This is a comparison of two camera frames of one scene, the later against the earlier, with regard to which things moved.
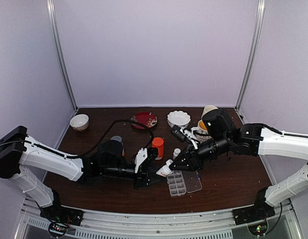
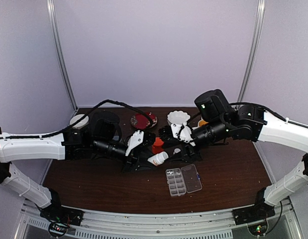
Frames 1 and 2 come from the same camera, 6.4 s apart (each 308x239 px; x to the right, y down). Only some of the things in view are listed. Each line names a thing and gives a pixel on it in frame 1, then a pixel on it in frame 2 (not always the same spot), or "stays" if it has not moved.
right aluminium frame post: (260, 14) stays
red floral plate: (147, 118) stays
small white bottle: (165, 170) -> (158, 159)
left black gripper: (144, 175) -> (136, 159)
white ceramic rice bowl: (79, 122) stays
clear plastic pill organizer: (180, 182) stays
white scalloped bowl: (179, 118) stays
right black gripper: (196, 164) -> (185, 156)
